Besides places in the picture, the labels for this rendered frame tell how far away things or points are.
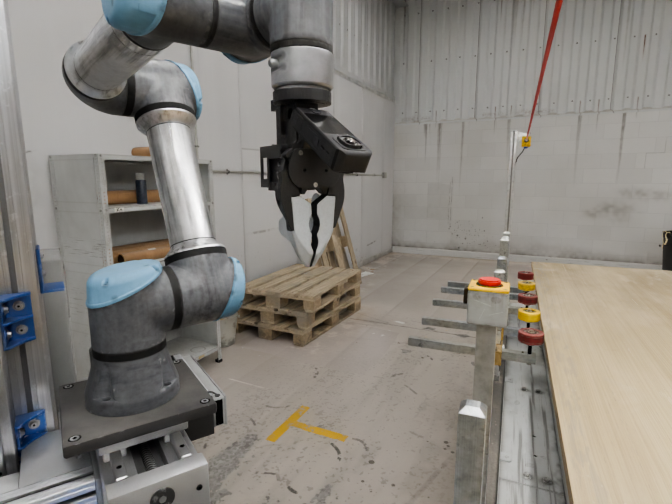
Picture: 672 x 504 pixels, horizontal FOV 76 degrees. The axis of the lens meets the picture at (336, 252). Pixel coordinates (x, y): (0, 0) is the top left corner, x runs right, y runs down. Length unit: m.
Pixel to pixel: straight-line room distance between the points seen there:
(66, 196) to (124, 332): 2.23
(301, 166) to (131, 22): 0.24
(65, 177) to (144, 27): 2.40
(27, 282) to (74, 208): 1.99
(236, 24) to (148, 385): 0.56
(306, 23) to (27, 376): 0.79
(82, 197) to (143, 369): 2.11
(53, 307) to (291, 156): 0.82
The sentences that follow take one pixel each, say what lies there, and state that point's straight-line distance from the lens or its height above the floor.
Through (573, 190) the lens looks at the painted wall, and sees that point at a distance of 7.94.
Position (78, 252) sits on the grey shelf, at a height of 0.99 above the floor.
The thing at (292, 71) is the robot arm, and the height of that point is 1.53.
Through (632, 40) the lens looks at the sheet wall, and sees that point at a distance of 8.27.
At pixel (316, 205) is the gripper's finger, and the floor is 1.38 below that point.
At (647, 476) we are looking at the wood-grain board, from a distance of 1.00.
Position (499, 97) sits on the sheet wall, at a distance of 8.08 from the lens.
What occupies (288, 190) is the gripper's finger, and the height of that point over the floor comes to 1.40.
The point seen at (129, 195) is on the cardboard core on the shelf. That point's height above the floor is 1.31.
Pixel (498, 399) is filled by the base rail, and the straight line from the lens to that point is 1.57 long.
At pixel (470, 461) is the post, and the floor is 1.04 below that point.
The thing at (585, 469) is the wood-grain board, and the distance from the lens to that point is 0.97.
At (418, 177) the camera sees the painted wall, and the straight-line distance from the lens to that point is 8.21.
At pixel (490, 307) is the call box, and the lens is 0.82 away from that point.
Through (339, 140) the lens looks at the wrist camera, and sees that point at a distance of 0.45.
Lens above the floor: 1.41
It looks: 10 degrees down
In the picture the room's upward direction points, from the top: straight up
